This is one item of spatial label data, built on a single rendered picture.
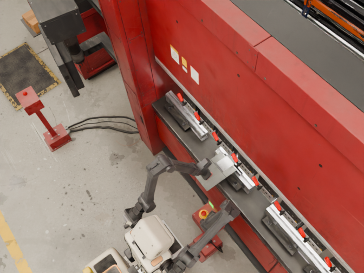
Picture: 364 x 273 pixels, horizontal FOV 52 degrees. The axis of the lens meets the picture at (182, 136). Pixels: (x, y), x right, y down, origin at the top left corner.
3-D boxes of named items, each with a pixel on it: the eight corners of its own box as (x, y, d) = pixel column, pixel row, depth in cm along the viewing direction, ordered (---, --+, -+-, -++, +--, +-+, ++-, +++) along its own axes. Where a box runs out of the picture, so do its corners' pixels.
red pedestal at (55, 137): (43, 139, 404) (8, 95, 332) (64, 127, 410) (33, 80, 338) (51, 152, 396) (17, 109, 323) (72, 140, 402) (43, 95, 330)
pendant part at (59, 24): (60, 62, 312) (15, -26, 238) (87, 51, 316) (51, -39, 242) (81, 105, 288) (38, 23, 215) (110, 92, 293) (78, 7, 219)
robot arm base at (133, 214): (123, 210, 234) (133, 225, 229) (130, 201, 231) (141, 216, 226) (131, 209, 241) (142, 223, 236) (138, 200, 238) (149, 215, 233)
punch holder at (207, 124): (200, 122, 266) (199, 110, 252) (209, 116, 268) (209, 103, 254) (212, 137, 260) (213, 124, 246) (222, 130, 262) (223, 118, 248)
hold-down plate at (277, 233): (260, 221, 259) (261, 219, 257) (266, 216, 260) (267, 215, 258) (291, 257, 246) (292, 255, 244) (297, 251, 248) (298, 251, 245)
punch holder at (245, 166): (235, 162, 249) (237, 151, 235) (245, 156, 251) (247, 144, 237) (250, 179, 243) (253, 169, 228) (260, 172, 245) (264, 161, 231)
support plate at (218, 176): (192, 172, 268) (191, 171, 267) (220, 153, 274) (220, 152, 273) (207, 191, 260) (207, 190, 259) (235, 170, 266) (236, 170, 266)
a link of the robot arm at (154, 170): (143, 161, 203) (154, 174, 198) (164, 151, 209) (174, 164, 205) (136, 202, 236) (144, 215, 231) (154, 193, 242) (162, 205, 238)
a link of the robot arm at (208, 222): (222, 204, 211) (237, 216, 210) (228, 197, 214) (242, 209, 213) (196, 223, 247) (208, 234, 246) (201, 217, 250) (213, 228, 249)
